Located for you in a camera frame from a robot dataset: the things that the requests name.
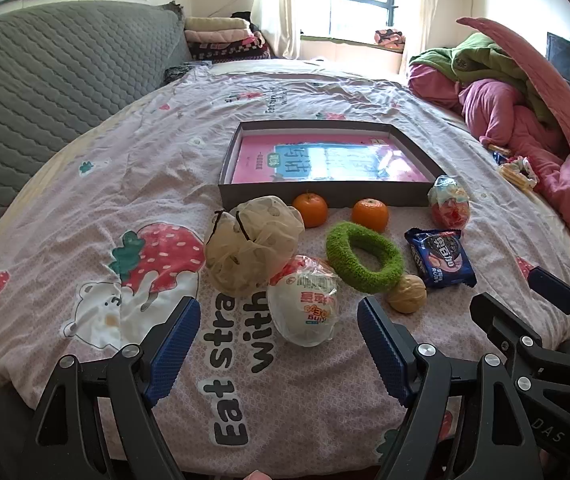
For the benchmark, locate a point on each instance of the beige chiffon scrunchie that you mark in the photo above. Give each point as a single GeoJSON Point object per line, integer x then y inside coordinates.
{"type": "Point", "coordinates": [245, 250]}

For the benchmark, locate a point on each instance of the dark patterned cloth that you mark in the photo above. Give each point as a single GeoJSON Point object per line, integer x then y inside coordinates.
{"type": "Point", "coordinates": [185, 72]}

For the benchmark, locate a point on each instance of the grey cardboard box tray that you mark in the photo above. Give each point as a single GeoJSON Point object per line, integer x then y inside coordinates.
{"type": "Point", "coordinates": [265, 196]}

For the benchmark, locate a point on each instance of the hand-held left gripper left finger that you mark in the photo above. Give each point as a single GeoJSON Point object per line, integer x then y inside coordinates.
{"type": "Point", "coordinates": [175, 345]}

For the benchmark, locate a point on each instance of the folded patterned cloth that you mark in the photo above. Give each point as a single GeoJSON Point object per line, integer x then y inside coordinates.
{"type": "Point", "coordinates": [390, 39]}

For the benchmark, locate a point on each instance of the small colourful snack packet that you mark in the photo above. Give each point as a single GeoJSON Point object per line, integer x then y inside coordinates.
{"type": "Point", "coordinates": [500, 152]}

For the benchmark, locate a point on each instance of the strawberry printed bedsheet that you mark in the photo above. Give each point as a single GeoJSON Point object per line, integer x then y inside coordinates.
{"type": "Point", "coordinates": [115, 170]}

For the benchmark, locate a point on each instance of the pink quilted mat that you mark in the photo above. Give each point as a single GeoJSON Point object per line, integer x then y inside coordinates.
{"type": "Point", "coordinates": [545, 75]}

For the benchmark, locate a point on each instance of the brown walnut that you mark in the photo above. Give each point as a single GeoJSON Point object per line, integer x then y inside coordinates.
{"type": "Point", "coordinates": [406, 295]}

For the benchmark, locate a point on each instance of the stack of folded blankets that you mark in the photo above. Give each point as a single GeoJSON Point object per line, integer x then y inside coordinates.
{"type": "Point", "coordinates": [220, 37]}

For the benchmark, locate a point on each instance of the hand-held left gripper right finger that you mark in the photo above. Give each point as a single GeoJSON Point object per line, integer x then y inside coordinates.
{"type": "Point", "coordinates": [382, 345]}

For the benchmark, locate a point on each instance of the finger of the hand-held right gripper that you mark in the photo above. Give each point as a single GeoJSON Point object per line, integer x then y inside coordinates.
{"type": "Point", "coordinates": [500, 322]}
{"type": "Point", "coordinates": [555, 287]}

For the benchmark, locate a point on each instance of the white egg toy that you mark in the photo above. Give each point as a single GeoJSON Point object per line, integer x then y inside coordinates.
{"type": "Point", "coordinates": [300, 305]}

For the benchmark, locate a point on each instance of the green blanket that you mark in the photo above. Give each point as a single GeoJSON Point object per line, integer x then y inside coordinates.
{"type": "Point", "coordinates": [485, 57]}

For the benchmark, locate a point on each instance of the cream curtain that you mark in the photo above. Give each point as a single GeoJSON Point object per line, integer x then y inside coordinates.
{"type": "Point", "coordinates": [275, 5]}
{"type": "Point", "coordinates": [430, 5]}

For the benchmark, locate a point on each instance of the pink quilt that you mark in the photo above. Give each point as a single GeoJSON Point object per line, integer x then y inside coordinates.
{"type": "Point", "coordinates": [495, 110]}

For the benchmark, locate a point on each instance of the blue pink egg toy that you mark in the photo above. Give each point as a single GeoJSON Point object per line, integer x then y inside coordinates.
{"type": "Point", "coordinates": [449, 205]}

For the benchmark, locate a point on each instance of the orange tangerine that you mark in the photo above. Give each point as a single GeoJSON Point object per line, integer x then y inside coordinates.
{"type": "Point", "coordinates": [311, 210]}
{"type": "Point", "coordinates": [370, 216]}

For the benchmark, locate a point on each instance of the yellow white snack packet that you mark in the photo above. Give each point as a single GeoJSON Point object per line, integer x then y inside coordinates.
{"type": "Point", "coordinates": [517, 172]}

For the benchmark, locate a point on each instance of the grey quilted headboard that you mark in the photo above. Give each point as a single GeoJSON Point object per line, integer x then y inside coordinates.
{"type": "Point", "coordinates": [55, 90]}

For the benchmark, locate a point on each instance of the blue cookie packet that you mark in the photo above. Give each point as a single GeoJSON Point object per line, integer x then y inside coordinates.
{"type": "Point", "coordinates": [440, 257]}

